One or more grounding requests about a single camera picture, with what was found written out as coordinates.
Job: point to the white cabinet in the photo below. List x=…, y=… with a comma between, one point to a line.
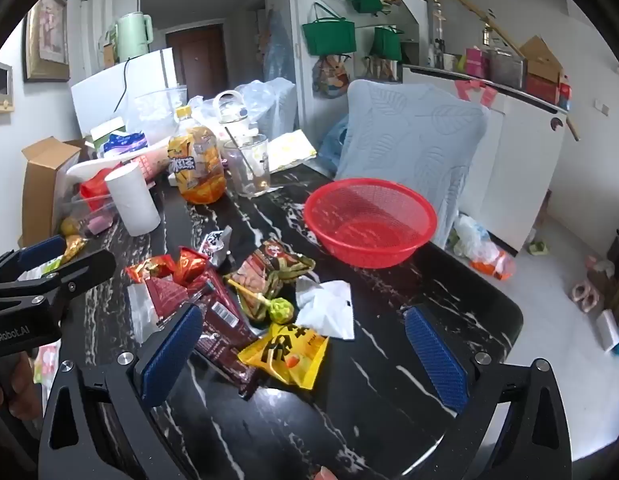
x=519, y=150

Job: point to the black white small packet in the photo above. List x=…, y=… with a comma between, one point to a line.
x=214, y=245

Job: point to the plastic bag with orange contents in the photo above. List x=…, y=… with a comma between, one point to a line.
x=489, y=255

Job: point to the green white carton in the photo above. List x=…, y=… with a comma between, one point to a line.
x=107, y=130

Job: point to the pink tape strips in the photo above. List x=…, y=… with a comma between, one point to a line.
x=477, y=91

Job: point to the bamboo stick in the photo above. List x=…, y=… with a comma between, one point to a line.
x=494, y=22

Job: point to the metal spoon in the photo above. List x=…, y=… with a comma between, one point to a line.
x=237, y=147

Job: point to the orange drink bottle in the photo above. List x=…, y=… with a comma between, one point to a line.
x=197, y=165

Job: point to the glass mug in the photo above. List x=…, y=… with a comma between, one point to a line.
x=249, y=170

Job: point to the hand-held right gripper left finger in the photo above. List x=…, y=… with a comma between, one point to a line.
x=172, y=355

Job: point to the brown door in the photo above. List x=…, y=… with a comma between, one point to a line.
x=197, y=62

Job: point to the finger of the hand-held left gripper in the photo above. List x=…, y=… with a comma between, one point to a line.
x=84, y=267
x=39, y=252

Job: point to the pair of beige slippers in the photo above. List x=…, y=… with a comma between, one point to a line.
x=587, y=296

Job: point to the red plastic packet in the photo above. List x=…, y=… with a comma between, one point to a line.
x=95, y=185

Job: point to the silver box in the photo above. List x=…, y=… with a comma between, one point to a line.
x=508, y=69

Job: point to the green lollipop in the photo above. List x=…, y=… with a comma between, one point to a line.
x=279, y=310

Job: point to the gold snack packet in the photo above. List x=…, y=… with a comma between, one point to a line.
x=75, y=249

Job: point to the brown cardboard box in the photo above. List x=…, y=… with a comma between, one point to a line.
x=542, y=57

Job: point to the red mesh basket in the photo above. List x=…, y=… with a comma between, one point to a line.
x=369, y=220

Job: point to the small green floor item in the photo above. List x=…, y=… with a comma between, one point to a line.
x=538, y=248

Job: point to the framed picture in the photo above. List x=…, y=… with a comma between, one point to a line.
x=47, y=35

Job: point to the white fridge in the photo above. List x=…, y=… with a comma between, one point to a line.
x=139, y=80

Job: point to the yellow snack packet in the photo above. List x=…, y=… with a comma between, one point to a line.
x=284, y=355

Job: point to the light green kettle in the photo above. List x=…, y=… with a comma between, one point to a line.
x=132, y=37

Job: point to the red box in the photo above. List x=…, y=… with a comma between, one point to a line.
x=542, y=90

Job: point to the tall glass bottle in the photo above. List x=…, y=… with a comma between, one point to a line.
x=436, y=30

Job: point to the patterned hanging bag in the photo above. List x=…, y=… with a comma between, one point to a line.
x=332, y=77

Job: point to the pink grid packet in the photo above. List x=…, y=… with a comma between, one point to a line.
x=152, y=167

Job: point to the red green snack packet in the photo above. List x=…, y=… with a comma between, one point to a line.
x=264, y=270

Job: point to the wall intercom panel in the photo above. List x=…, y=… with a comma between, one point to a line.
x=0, y=85

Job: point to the white paper roll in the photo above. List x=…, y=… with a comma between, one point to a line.
x=134, y=200

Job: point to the blue tissue packet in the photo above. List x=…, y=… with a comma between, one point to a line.
x=125, y=144

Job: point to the person's left hand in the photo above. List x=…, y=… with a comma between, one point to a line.
x=19, y=380

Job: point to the white flat box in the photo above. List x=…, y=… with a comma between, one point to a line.
x=608, y=330

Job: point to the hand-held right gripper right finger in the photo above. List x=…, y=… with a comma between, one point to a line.
x=437, y=360

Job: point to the person's right hand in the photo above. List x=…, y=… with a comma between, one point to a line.
x=323, y=474

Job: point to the white tray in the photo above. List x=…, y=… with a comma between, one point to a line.
x=89, y=165

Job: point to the clear plastic container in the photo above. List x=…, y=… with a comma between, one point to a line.
x=159, y=110

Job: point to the clear plastic packet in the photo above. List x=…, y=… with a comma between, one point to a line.
x=139, y=310

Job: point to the red orange candy packet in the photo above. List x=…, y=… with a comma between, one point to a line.
x=149, y=267
x=192, y=265

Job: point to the pink box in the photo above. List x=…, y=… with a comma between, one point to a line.
x=477, y=62

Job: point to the white snack packet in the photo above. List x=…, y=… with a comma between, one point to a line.
x=327, y=307

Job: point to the yellow patterned cloth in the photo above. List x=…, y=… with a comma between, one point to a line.
x=292, y=150

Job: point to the clear plastic bags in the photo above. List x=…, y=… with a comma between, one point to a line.
x=267, y=102

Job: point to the open cardboard box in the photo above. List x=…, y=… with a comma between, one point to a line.
x=39, y=180

